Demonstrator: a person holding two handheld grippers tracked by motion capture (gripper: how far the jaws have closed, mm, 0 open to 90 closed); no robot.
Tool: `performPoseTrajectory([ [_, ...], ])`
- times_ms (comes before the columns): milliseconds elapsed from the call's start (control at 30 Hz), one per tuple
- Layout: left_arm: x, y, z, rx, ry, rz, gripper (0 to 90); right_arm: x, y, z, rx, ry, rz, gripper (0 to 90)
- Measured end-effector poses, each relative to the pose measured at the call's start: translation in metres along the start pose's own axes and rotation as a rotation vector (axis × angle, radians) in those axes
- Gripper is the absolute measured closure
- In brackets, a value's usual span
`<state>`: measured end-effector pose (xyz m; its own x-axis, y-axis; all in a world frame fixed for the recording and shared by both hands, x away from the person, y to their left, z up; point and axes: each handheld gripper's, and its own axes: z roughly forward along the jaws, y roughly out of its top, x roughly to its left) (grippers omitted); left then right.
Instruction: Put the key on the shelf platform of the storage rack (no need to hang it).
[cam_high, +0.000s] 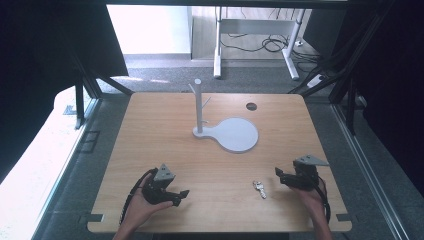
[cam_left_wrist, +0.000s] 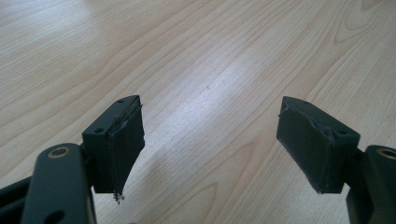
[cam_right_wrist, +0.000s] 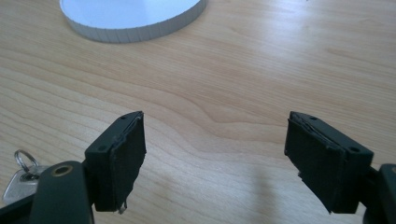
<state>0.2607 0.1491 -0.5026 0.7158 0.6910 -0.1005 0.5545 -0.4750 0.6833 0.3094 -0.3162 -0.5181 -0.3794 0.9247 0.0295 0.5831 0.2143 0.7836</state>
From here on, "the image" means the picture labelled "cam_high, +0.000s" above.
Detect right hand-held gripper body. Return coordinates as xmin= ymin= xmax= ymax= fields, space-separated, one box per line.
xmin=292 ymin=154 xmax=331 ymax=192

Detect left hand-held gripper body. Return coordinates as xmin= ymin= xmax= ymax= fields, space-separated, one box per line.
xmin=142 ymin=163 xmax=176 ymax=205

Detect silver key bunch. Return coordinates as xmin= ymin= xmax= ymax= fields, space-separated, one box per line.
xmin=252 ymin=180 xmax=268 ymax=200

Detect person's right hand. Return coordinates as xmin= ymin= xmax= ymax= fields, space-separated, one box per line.
xmin=290 ymin=186 xmax=327 ymax=220

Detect person's left hand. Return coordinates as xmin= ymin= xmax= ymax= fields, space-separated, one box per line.
xmin=124 ymin=194 xmax=175 ymax=232

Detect white key stand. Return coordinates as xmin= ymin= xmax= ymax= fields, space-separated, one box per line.
xmin=188 ymin=78 xmax=260 ymax=154

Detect white power strip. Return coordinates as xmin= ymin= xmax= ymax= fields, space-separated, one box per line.
xmin=306 ymin=73 xmax=326 ymax=89

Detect black curtain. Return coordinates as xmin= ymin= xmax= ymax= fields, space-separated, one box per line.
xmin=0 ymin=0 xmax=130 ymax=183
xmin=328 ymin=0 xmax=424 ymax=188

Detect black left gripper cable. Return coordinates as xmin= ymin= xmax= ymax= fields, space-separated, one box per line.
xmin=118 ymin=167 xmax=159 ymax=226

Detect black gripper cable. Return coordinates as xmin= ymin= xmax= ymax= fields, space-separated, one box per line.
xmin=118 ymin=167 xmax=159 ymax=226
xmin=315 ymin=175 xmax=332 ymax=224

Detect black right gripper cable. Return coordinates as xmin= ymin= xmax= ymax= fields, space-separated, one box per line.
xmin=315 ymin=175 xmax=332 ymax=224

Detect aluminium rail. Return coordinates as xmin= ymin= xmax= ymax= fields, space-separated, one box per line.
xmin=333 ymin=103 xmax=412 ymax=240

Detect black metal frame strut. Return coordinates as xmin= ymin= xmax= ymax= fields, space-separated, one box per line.
xmin=288 ymin=13 xmax=389 ymax=136
xmin=70 ymin=53 xmax=135 ymax=131

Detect black floor cables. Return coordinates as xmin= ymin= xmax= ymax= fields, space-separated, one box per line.
xmin=221 ymin=32 xmax=322 ymax=65

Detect white desk frame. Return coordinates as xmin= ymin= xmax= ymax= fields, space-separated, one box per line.
xmin=213 ymin=6 xmax=306 ymax=81

